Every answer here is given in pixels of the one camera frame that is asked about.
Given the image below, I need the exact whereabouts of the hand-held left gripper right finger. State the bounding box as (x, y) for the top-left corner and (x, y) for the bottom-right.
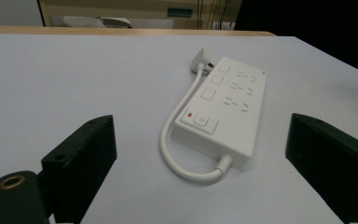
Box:
(284, 112), (358, 224)

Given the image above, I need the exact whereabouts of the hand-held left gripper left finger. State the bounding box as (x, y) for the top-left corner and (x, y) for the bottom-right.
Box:
(40, 114), (118, 224)

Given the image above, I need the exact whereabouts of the white power strip cable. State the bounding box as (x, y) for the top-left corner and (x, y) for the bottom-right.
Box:
(158, 63), (233, 184)

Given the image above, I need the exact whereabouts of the white power strip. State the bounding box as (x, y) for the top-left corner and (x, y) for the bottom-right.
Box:
(170, 56), (268, 172)

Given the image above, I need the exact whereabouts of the white power plug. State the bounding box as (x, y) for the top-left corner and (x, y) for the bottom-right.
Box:
(189, 48), (215, 75)

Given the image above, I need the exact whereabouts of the white chair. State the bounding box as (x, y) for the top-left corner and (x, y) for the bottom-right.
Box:
(62, 16), (133, 29)

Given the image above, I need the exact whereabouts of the green box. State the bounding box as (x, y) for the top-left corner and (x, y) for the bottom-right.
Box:
(166, 7), (194, 18)

